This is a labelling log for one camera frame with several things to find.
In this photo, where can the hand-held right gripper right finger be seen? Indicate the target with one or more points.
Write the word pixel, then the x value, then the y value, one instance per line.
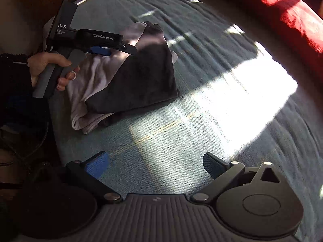
pixel 214 166

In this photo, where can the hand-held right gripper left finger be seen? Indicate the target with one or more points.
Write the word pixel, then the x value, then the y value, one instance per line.
pixel 97 165

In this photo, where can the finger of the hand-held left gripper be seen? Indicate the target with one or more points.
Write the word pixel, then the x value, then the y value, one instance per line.
pixel 101 51
pixel 130 49

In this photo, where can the grey sweatshirt with dark sleeves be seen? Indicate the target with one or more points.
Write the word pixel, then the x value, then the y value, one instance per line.
pixel 141 80

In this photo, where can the person's left hand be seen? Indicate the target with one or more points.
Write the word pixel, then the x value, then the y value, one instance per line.
pixel 43 60

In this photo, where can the green plaid blanket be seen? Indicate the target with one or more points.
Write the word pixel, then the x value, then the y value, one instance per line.
pixel 201 136

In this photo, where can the red quilt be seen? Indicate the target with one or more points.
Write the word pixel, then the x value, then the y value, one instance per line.
pixel 290 10

